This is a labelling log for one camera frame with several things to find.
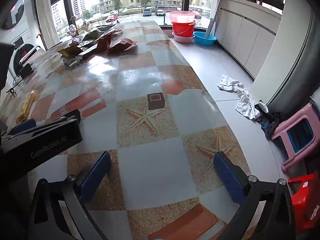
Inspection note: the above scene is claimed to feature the grey refrigerator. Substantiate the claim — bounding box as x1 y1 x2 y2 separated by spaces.
250 5 320 110

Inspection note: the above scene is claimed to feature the white dryer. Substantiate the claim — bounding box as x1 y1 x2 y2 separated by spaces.
0 0 33 43

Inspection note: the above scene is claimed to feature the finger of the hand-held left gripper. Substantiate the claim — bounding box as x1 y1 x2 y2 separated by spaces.
7 118 37 137
49 109 82 128

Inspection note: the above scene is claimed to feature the grey long brush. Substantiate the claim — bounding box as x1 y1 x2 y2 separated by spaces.
205 18 215 38

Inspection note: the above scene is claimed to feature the folded red snack packet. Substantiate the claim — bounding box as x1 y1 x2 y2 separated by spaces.
96 34 113 53

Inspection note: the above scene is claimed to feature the white metal frame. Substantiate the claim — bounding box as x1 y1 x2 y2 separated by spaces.
19 44 42 64

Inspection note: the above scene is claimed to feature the dark cloth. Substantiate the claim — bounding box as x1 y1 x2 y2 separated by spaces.
255 100 280 138

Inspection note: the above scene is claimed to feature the clear plastic snack packet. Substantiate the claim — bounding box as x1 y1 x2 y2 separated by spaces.
62 56 83 68

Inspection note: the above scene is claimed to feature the black cable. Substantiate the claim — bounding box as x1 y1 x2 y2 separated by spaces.
6 76 28 94

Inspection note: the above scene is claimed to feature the pink plastic stool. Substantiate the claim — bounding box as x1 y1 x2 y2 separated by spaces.
271 102 320 172

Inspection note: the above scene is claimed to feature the yellow biscuit packet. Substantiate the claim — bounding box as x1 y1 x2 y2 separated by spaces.
15 90 38 125

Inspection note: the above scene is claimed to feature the large red snack bag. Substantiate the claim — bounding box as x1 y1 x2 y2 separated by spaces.
107 38 137 55

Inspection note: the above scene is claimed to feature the white cloth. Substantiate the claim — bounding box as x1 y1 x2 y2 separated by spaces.
217 74 262 120

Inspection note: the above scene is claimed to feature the blue basin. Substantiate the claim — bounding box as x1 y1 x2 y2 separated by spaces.
193 32 217 46

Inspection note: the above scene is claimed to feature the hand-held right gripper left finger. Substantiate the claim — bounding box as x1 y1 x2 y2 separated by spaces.
28 151 112 240

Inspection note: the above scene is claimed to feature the small pink basin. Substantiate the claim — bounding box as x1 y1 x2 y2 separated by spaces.
172 32 195 43

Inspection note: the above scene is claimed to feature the green snack bag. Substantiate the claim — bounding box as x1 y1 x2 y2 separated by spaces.
82 29 110 43

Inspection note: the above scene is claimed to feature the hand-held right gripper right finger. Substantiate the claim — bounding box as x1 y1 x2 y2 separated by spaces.
213 151 297 240

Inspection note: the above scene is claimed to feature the metal wire rack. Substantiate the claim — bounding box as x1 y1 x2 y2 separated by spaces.
65 16 85 38

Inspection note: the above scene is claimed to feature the red plastic stool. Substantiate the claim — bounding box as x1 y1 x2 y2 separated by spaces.
287 174 320 230

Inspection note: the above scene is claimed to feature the white cabinet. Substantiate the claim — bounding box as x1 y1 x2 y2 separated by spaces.
215 0 284 79

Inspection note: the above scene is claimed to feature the large pink basin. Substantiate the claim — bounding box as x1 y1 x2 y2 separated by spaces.
169 11 197 23

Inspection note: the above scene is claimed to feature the black charger box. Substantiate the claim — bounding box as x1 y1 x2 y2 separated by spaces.
19 64 34 78

